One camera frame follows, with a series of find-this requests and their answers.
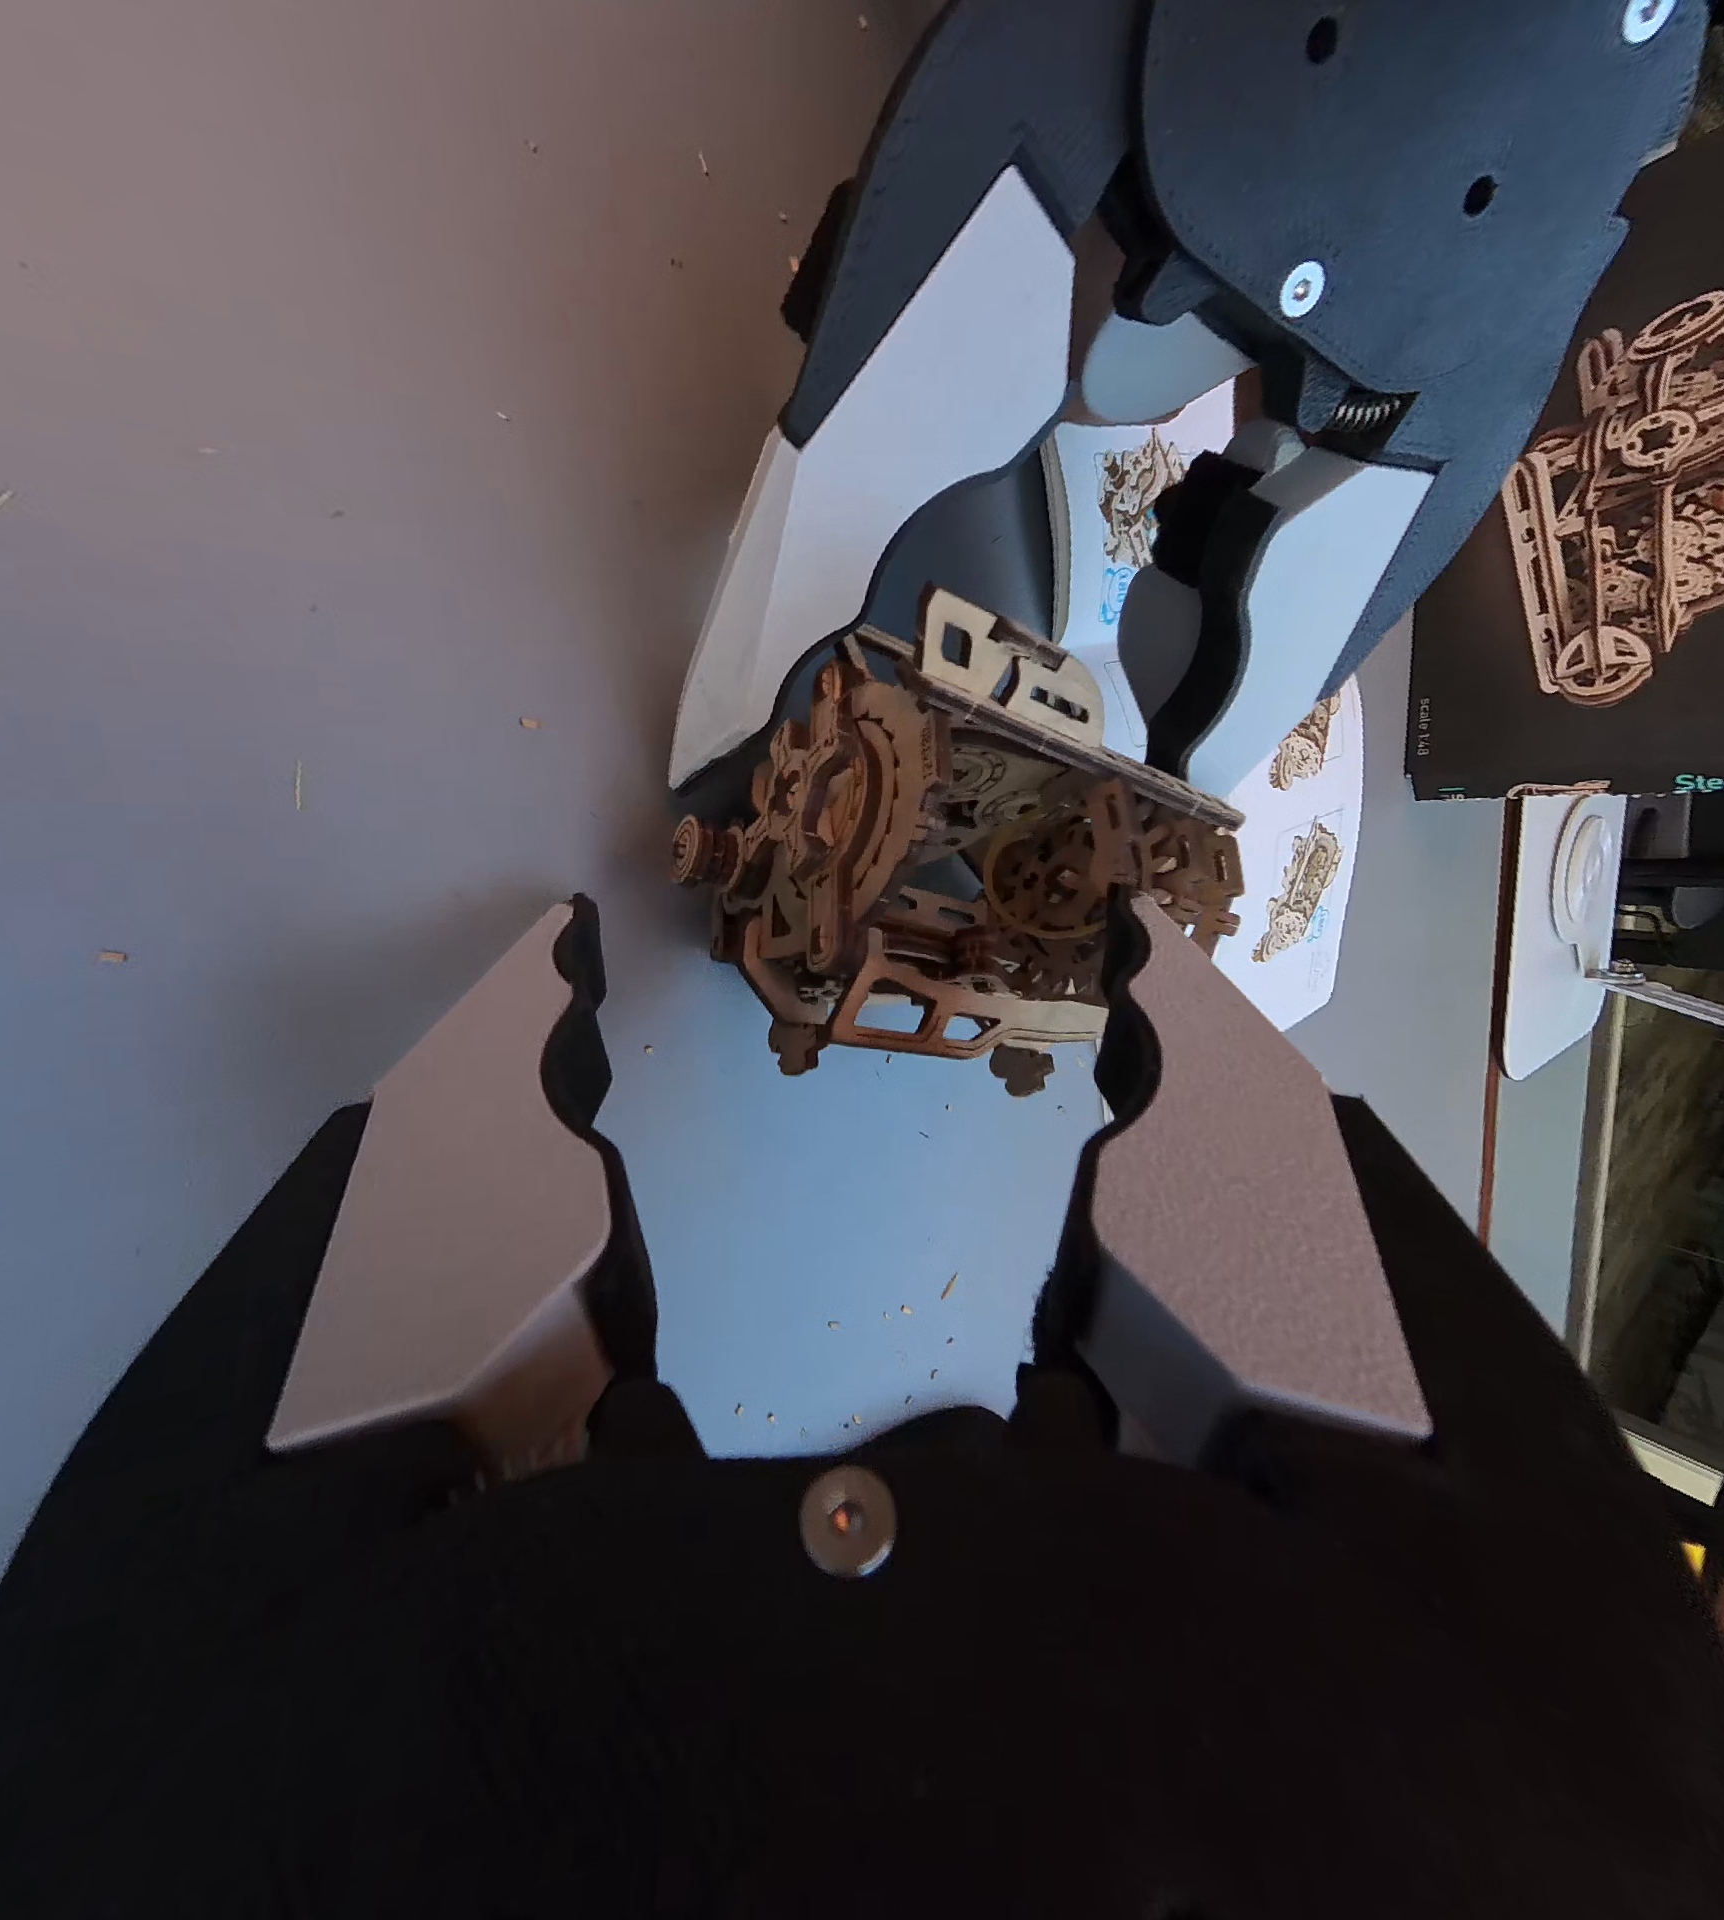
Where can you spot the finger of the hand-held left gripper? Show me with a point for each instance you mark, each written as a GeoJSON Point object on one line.
{"type": "Point", "coordinates": [1327, 584]}
{"type": "Point", "coordinates": [922, 374]}

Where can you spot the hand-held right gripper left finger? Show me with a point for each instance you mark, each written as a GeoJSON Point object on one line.
{"type": "Point", "coordinates": [457, 1200]}

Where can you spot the metal bracket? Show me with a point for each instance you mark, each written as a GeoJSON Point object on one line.
{"type": "Point", "coordinates": [1702, 1008]}

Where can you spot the black model kit box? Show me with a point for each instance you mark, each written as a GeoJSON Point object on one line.
{"type": "Point", "coordinates": [1702, 494]}

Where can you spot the wooden mechanical model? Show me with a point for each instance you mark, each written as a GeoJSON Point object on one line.
{"type": "Point", "coordinates": [876, 841]}

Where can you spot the grey desk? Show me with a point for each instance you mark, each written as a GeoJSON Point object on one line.
{"type": "Point", "coordinates": [277, 451]}

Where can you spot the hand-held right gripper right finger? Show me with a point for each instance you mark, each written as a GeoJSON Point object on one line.
{"type": "Point", "coordinates": [1237, 1200]}

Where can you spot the white instruction booklet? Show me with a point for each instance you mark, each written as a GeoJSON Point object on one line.
{"type": "Point", "coordinates": [1312, 900]}

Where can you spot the white rounded panel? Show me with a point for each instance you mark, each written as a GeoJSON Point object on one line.
{"type": "Point", "coordinates": [1552, 975]}

